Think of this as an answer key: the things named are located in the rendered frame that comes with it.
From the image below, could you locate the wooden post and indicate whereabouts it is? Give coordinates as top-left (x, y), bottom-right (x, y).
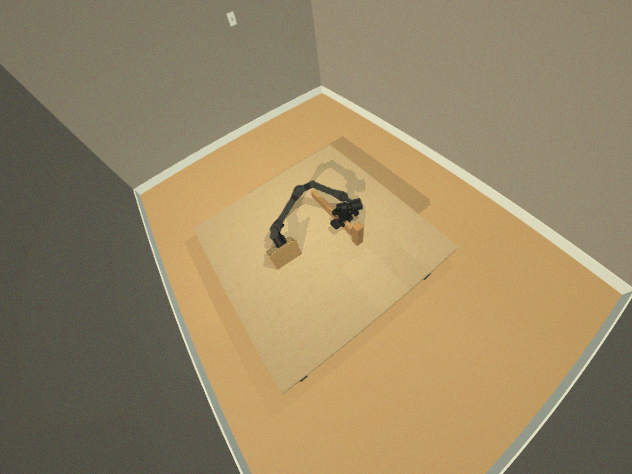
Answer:
top-left (352, 221), bottom-right (364, 246)

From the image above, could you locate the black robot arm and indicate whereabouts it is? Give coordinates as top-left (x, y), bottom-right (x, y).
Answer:
top-left (269, 180), bottom-right (363, 248)

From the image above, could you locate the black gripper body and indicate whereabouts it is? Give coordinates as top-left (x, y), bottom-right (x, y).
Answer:
top-left (330, 208), bottom-right (359, 230)

